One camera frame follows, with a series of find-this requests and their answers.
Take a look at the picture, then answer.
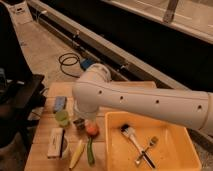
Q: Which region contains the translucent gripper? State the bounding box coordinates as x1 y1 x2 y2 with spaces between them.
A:
73 106 98 122

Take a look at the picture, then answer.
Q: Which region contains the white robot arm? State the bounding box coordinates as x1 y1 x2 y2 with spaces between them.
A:
72 63 213 136

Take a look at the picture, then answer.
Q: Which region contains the green plastic cup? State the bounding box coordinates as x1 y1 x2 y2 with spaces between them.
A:
55 110 69 126

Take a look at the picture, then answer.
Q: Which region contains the white cup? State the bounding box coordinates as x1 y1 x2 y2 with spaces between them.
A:
62 137 70 159

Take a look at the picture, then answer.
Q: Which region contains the orange toy fruit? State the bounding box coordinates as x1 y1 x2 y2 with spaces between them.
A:
85 123 99 136

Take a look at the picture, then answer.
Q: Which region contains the blue sponge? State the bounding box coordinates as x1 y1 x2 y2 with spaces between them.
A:
53 96 67 113

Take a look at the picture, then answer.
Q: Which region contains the yellow toy corn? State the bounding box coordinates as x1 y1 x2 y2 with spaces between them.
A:
69 140 85 169

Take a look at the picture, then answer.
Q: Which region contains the green toy cucumber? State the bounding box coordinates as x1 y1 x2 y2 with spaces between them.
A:
87 137 95 166

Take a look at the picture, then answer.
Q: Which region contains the yellow plastic bin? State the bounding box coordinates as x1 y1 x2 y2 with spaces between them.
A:
104 110 203 171

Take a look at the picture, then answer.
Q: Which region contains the blue box on floor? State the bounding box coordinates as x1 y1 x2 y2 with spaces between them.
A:
80 59 94 70

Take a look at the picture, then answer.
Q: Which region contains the black chair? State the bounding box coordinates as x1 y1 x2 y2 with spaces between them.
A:
0 2 46 148

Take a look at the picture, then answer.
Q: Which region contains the black cable coil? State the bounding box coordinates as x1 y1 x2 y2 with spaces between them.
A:
58 52 84 79

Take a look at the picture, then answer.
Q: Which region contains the black handled knife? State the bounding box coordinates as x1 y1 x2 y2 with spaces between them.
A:
142 151 156 169

